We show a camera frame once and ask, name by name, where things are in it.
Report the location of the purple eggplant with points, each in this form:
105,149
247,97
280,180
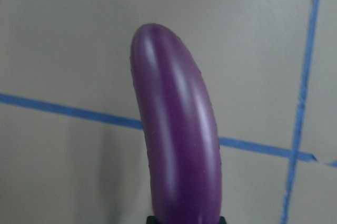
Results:
179,127

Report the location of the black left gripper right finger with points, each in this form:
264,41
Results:
222,220

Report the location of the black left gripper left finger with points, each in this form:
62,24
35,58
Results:
151,220

